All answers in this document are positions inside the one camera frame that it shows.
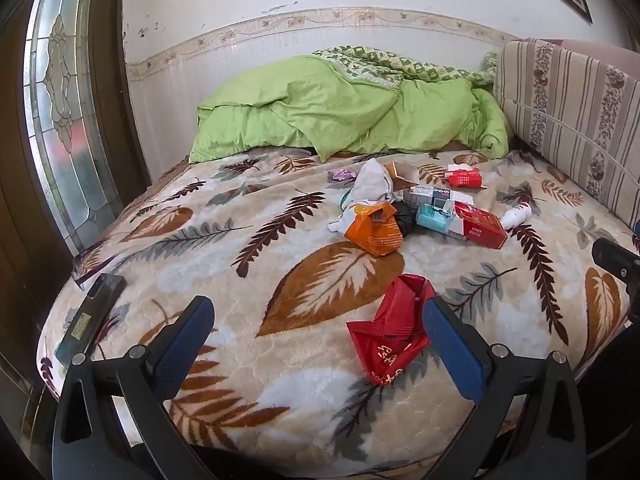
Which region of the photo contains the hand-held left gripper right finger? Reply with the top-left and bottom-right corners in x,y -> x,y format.
421,296 -> 587,480

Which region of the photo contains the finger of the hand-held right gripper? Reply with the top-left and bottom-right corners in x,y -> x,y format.
591,237 -> 640,282

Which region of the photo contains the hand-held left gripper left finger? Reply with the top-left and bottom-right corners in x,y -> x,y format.
50,295 -> 221,480

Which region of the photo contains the red plastic wrapper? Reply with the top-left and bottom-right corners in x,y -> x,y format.
346,274 -> 438,386

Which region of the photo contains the white and blue medicine box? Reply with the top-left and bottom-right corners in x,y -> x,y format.
416,201 -> 457,234

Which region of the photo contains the white and dark medicine box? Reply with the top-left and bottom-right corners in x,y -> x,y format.
402,185 -> 473,209

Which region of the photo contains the red tissue packet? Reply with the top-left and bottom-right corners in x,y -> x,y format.
445,162 -> 488,190

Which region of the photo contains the orange medicine box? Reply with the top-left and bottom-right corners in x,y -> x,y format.
384,161 -> 422,192

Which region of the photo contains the white work glove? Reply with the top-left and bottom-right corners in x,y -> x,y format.
327,158 -> 401,233

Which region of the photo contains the leaf print blanket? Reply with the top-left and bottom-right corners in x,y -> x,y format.
37,147 -> 636,476

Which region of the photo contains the black smartphone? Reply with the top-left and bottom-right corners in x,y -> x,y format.
54,274 -> 128,368

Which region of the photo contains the white plastic bottle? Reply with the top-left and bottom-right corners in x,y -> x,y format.
501,203 -> 533,231

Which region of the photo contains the red cigarette box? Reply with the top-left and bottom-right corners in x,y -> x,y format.
447,203 -> 509,250

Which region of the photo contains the black plastic bag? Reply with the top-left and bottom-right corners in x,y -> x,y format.
390,201 -> 420,237

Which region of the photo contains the orange crumpled packet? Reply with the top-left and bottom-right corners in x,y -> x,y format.
345,201 -> 405,258

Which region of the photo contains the striped floral cushion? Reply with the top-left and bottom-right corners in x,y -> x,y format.
492,37 -> 640,233

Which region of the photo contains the stained glass pane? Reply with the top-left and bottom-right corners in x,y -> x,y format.
22,0 -> 126,256

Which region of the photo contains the dark wooden door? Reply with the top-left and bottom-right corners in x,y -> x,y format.
0,0 -> 153,441

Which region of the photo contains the green quilt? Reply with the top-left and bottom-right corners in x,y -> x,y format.
189,46 -> 512,163

